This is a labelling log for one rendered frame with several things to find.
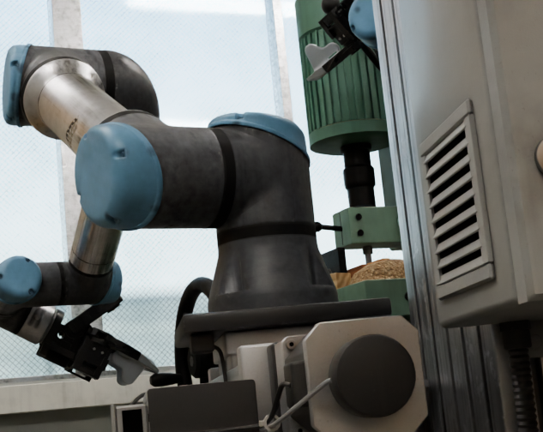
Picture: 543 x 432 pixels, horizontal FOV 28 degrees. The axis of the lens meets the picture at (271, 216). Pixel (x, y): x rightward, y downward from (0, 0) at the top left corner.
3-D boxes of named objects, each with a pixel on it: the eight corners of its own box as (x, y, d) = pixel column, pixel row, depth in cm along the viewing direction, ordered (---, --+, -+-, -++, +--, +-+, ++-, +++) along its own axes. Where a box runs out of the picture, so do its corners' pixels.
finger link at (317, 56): (290, 59, 191) (328, 27, 186) (312, 84, 191) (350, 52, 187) (285, 64, 188) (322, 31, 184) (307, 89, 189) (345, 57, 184)
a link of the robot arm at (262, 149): (336, 221, 123) (323, 107, 126) (230, 221, 117) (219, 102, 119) (287, 240, 134) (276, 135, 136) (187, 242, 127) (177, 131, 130)
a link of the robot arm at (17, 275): (62, 251, 178) (45, 271, 187) (-7, 252, 173) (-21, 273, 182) (66, 297, 176) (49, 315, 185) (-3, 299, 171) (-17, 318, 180)
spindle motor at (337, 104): (295, 158, 211) (280, 8, 217) (375, 158, 218) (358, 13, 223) (334, 133, 195) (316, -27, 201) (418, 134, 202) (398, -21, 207)
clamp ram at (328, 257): (293, 303, 201) (288, 256, 203) (329, 302, 204) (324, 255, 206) (313, 297, 193) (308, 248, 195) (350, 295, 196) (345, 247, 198)
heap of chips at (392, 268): (341, 288, 178) (339, 266, 179) (415, 284, 183) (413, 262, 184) (366, 280, 170) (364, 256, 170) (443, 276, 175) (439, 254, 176)
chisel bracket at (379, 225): (335, 258, 204) (331, 214, 205) (401, 255, 209) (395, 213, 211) (352, 251, 197) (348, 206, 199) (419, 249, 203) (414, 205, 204)
